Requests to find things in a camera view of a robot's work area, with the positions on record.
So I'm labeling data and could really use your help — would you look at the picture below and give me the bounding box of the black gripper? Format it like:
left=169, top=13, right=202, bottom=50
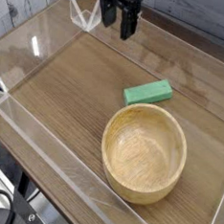
left=100, top=0, right=143, bottom=40

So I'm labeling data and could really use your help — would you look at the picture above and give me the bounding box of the green rectangular block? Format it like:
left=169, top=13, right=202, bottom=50
left=123, top=79, right=172, bottom=105

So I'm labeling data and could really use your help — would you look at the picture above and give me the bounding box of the brown wooden bowl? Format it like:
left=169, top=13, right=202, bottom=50
left=101, top=103, right=188, bottom=205

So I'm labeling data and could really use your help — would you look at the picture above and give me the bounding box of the black table leg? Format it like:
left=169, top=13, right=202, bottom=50
left=18, top=172, right=30, bottom=197

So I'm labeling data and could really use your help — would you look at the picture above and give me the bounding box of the black metal stand base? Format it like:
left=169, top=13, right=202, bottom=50
left=0, top=190, right=44, bottom=224

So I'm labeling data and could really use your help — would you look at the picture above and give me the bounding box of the clear acrylic corner bracket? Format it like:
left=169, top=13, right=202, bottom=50
left=69, top=0, right=101, bottom=33

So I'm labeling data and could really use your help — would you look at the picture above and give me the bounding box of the clear acrylic tray wall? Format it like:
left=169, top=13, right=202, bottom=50
left=0, top=0, right=224, bottom=224

